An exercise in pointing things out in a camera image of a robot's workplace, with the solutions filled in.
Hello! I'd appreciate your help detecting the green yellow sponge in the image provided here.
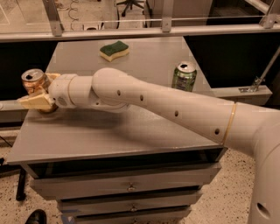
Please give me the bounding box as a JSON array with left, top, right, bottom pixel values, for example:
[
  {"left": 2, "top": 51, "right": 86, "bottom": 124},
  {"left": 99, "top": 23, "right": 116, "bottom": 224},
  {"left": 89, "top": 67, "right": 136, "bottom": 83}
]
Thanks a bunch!
[{"left": 100, "top": 40, "right": 130, "bottom": 62}]

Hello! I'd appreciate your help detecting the green soda can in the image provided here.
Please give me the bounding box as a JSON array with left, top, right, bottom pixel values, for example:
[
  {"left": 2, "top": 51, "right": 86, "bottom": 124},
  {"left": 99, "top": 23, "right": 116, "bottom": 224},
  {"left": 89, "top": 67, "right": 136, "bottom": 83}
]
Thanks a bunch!
[{"left": 171, "top": 61, "right": 197, "bottom": 92}]

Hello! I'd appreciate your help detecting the orange soda can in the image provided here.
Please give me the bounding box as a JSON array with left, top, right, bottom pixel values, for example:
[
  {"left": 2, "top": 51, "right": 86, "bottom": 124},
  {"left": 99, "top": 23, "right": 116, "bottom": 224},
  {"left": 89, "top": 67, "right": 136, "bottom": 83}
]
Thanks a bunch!
[{"left": 20, "top": 68, "right": 59, "bottom": 114}]

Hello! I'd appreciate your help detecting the black office chair base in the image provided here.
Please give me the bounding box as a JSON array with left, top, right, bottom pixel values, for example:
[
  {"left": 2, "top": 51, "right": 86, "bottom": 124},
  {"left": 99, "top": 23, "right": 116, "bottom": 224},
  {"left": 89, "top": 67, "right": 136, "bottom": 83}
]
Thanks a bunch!
[{"left": 116, "top": 0, "right": 144, "bottom": 17}]

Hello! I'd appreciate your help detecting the metal railing frame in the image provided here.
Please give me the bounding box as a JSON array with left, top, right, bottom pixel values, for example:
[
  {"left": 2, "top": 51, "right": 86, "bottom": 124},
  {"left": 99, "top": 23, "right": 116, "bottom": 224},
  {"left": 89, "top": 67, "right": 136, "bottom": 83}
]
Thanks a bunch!
[{"left": 0, "top": 0, "right": 280, "bottom": 43}]

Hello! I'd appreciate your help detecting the black shoe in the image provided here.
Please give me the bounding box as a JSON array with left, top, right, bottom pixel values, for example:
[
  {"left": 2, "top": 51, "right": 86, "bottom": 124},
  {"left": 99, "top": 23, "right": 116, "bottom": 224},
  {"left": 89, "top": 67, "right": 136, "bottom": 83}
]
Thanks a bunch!
[{"left": 25, "top": 209, "right": 47, "bottom": 224}]

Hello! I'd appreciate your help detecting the black stand leg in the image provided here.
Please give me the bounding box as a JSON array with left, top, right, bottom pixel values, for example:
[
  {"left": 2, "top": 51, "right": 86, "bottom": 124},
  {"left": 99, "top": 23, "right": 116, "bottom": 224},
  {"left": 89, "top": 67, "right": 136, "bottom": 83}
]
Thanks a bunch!
[{"left": 16, "top": 169, "right": 26, "bottom": 201}]

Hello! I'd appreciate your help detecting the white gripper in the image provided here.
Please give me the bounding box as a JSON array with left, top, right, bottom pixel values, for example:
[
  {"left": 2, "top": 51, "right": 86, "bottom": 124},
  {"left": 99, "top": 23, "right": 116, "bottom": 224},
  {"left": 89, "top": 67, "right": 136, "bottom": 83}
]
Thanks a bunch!
[{"left": 17, "top": 73, "right": 77, "bottom": 110}]

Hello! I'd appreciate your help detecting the grey drawer cabinet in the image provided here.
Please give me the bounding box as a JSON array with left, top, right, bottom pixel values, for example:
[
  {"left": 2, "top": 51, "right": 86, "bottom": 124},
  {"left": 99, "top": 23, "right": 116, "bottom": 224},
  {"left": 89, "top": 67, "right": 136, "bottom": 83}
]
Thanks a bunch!
[{"left": 6, "top": 36, "right": 241, "bottom": 224}]

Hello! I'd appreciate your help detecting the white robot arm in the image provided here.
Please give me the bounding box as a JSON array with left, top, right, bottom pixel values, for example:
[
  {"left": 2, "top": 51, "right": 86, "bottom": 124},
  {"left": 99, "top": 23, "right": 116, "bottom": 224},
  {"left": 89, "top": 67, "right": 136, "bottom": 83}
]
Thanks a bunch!
[{"left": 18, "top": 67, "right": 280, "bottom": 224}]

